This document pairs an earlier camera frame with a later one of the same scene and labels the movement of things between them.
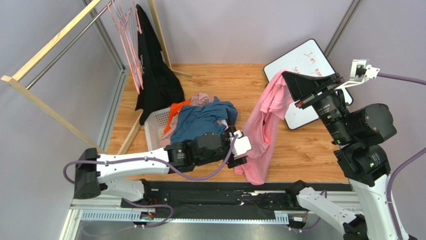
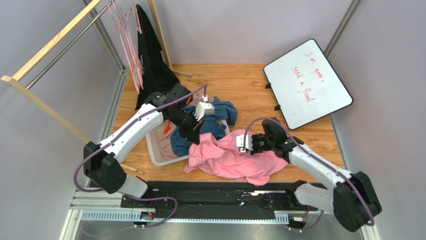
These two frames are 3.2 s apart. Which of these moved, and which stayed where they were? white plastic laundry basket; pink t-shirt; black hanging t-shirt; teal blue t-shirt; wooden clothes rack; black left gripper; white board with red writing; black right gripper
Moved: pink t-shirt; black right gripper; black left gripper
Stayed: white board with red writing; black hanging t-shirt; teal blue t-shirt; wooden clothes rack; white plastic laundry basket
